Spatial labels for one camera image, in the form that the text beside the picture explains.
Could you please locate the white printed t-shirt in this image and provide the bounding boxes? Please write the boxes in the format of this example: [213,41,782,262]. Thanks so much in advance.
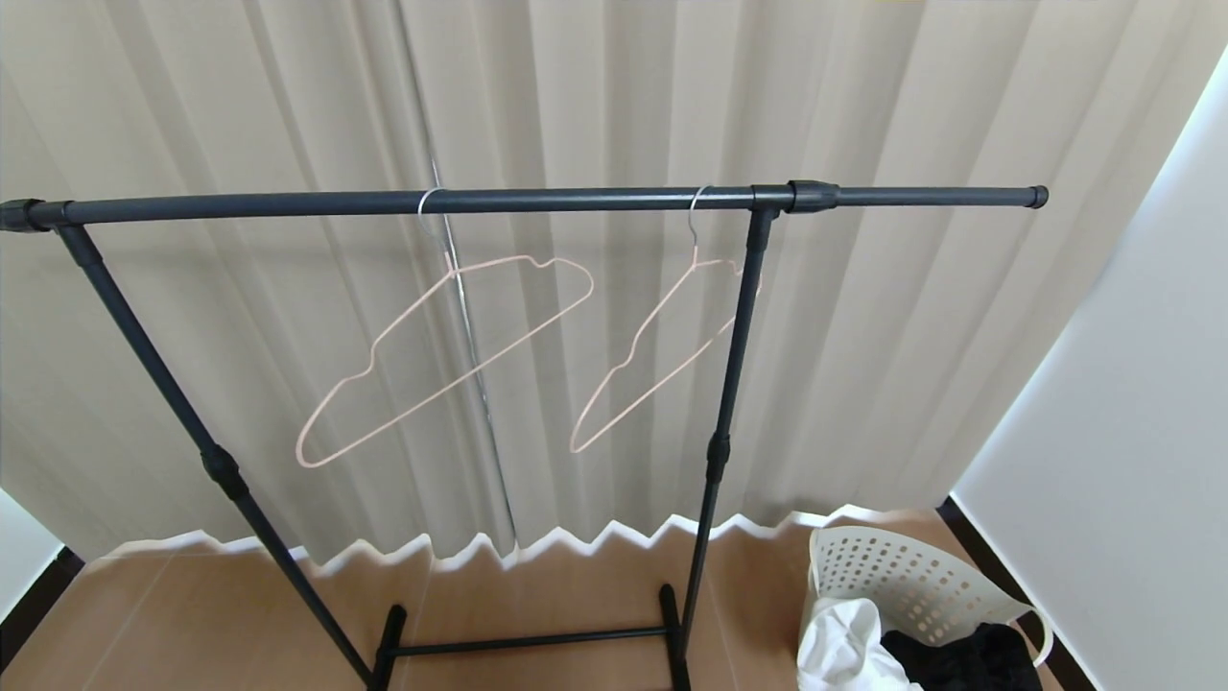
[796,598,922,691]

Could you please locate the black clothes rack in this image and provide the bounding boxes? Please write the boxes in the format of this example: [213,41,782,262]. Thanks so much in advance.
[0,179,1050,691]

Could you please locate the beige curtain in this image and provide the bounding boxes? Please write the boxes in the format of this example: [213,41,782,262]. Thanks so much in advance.
[0,0,1228,562]

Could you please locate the black garment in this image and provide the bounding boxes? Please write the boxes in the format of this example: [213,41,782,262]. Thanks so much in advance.
[881,622,1044,691]

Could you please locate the pink clothes hanger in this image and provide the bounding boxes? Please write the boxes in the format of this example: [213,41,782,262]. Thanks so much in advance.
[570,185,764,454]
[295,188,595,469]

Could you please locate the white laundry basket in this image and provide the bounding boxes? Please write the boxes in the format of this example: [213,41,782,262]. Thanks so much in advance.
[799,525,1054,691]

